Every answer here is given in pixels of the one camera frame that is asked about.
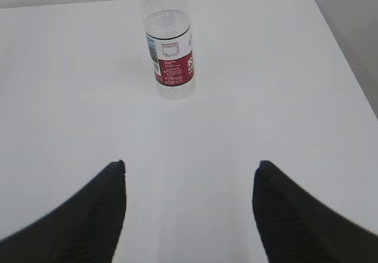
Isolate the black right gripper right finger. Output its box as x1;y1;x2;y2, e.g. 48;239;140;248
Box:
252;160;377;262

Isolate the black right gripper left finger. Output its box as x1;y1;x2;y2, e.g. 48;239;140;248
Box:
1;160;126;262

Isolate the clear water bottle red label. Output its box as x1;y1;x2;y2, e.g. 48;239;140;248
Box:
140;0;195;100

